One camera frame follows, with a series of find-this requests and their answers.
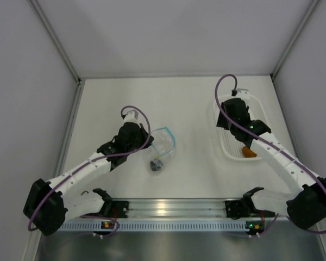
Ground clear zip top bag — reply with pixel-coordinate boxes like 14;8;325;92
148;127;176;174

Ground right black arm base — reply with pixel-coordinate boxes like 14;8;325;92
225;200;248;220

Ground white perforated plastic basket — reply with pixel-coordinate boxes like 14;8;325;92
211;94;269;162

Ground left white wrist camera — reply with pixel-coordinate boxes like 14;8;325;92
123;109;139;124

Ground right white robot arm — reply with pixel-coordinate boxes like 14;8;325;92
215;97;326;234

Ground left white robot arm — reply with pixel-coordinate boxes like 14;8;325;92
23;122;154;236

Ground white slotted cable duct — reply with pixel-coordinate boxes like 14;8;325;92
59;219;263;232

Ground aluminium mounting rail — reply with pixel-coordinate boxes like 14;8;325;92
62;197;291;220

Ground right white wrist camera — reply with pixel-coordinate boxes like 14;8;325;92
231;89;250;101

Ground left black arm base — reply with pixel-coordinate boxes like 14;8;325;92
99;200;129;219

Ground orange fake food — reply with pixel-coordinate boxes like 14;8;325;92
242;146;257;158

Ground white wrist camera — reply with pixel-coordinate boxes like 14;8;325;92
231;89;250;101
123;109;139;124

